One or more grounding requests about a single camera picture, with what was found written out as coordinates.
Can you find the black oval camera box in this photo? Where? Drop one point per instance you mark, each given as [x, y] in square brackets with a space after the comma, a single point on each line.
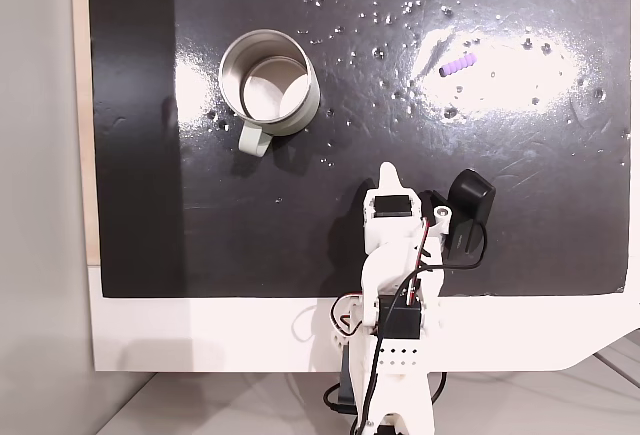
[470, 195]

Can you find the black and white camera bracket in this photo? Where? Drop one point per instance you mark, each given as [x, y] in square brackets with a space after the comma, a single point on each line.
[441, 220]

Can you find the black table mat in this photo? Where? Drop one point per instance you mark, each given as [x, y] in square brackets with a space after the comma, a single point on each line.
[250, 235]

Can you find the purple ribbed pen grip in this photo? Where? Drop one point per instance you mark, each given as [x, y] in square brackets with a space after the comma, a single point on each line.
[457, 65]

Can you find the pale green steel-rimmed mug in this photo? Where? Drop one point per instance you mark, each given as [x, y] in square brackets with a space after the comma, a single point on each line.
[270, 90]

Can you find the light wooden board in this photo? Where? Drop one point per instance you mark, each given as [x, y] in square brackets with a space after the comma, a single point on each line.
[82, 105]

